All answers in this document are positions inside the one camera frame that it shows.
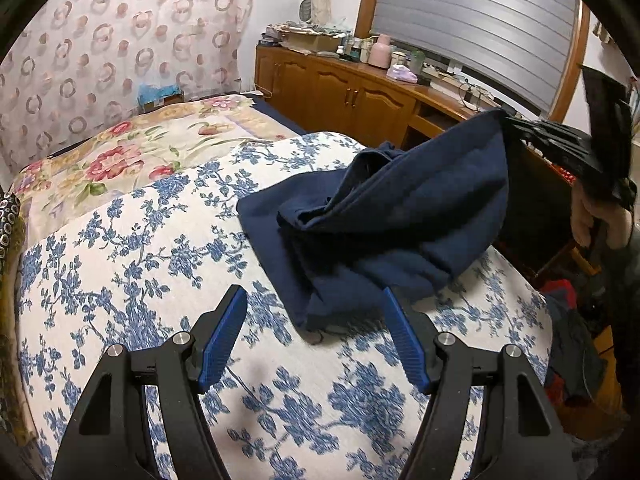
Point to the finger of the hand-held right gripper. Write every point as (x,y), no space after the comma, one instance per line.
(550,140)

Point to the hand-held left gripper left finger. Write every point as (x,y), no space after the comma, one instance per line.
(225,335)

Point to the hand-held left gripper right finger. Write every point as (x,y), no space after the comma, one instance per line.
(405,340)

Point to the navy printed t-shirt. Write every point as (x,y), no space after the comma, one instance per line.
(400,210)

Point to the red and dark clothes pile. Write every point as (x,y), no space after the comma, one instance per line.
(575,345)

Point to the person's right hand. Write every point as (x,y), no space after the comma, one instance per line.
(582,215)

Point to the blue floral quilt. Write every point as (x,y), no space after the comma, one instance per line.
(150,270)

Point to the grey window blind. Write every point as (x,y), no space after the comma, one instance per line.
(475,25)

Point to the green translucent bottle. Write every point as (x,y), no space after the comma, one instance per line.
(417,61)

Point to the purple tissue pack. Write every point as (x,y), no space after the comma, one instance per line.
(401,74)

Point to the pink bottle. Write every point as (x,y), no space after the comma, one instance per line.
(380,51)

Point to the pink floral blanket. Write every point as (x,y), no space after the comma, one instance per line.
(150,145)

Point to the navy bed sheet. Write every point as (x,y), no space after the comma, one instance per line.
(280,115)

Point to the wooden sideboard cabinet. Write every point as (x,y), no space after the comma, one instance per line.
(325,85)

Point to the dark circle patterned cloth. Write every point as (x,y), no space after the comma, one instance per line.
(7,225)

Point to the blue bag on stool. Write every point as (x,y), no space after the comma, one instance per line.
(160,97)

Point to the open cardboard box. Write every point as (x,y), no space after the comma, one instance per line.
(310,40)

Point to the small grey fan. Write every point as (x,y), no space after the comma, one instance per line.
(305,10)

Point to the circle patterned sheer curtain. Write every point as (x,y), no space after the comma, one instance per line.
(100,50)

